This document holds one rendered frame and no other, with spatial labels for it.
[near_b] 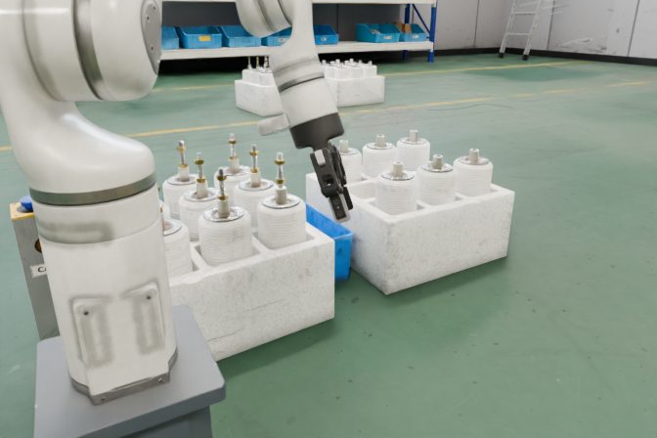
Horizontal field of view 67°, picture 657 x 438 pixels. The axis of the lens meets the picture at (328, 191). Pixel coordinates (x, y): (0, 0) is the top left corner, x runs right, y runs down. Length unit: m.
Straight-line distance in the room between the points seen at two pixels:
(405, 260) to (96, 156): 0.85
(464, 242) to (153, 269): 0.93
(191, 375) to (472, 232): 0.90
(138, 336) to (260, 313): 0.54
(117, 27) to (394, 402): 0.71
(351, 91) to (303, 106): 2.75
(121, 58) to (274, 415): 0.64
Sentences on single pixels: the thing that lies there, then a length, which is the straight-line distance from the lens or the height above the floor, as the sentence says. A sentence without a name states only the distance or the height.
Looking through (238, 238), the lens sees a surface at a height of 0.22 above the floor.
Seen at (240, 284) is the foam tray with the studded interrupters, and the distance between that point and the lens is 0.91.
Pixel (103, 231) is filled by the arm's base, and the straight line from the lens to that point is 0.40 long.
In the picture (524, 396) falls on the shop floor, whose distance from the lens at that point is 0.95.
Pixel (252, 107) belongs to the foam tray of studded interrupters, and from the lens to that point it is 3.22.
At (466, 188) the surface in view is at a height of 0.19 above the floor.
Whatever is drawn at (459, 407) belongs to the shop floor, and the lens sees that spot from 0.90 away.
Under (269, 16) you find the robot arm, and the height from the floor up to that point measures 0.60.
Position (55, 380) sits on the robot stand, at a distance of 0.52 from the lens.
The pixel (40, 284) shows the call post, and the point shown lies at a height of 0.20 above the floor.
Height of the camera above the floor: 0.60
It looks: 20 degrees down
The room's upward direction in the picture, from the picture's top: straight up
